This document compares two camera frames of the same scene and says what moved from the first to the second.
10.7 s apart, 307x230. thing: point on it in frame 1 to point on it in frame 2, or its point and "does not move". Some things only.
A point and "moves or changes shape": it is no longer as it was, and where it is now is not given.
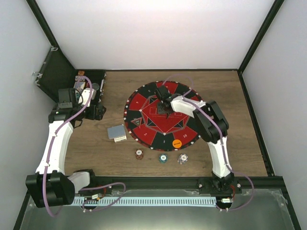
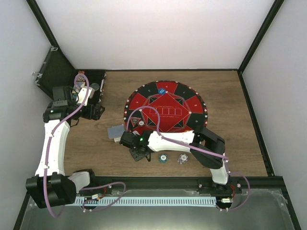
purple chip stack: (183, 158) does not move
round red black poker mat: (154, 131) does not move
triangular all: (137, 121) moves or changes shape
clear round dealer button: (95, 86) does not move
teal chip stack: (163, 158) does not move
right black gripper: (168, 112) to (136, 156)
